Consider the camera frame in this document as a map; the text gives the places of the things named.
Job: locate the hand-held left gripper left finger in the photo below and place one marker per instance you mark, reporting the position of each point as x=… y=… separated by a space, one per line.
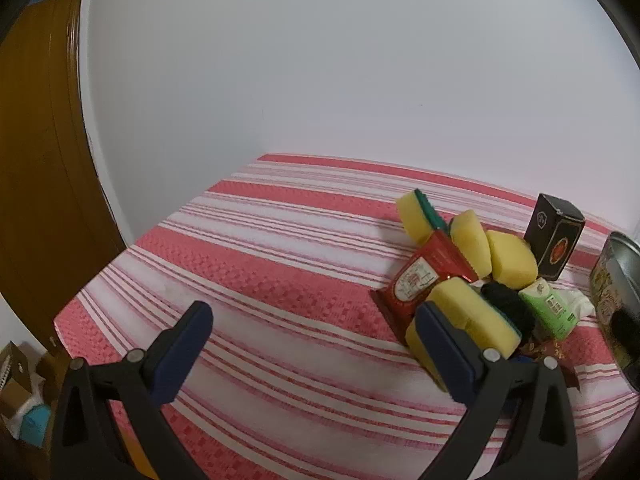
x=185 y=350

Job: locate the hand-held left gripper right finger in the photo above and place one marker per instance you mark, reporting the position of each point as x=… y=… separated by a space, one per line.
x=445 y=350

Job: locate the yellow green sponge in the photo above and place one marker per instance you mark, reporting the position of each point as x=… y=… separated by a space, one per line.
x=465 y=305
x=510 y=260
x=412 y=215
x=472 y=240

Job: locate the black knitted ball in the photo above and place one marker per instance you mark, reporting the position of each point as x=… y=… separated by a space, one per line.
x=505 y=305

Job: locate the red snack packet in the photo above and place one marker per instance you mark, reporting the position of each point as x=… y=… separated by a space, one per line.
x=415 y=280

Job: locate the brown gold patterned wrapper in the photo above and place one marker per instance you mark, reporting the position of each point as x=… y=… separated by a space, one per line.
x=550 y=347

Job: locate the black gold-print box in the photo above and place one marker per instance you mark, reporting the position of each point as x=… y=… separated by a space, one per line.
x=552 y=240

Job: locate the round metal tin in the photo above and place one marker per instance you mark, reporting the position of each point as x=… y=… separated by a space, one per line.
x=607 y=290

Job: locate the green tissue packet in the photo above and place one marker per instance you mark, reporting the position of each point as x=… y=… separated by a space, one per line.
x=547 y=307

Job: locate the red white striped tablecloth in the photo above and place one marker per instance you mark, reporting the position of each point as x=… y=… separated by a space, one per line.
x=280 y=270

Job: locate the teal box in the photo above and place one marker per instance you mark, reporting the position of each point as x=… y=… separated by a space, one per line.
x=36 y=425

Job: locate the cardboard box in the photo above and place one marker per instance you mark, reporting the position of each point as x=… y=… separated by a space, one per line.
x=15 y=370

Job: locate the brown wooden door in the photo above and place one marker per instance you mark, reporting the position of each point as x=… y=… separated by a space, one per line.
x=40 y=160

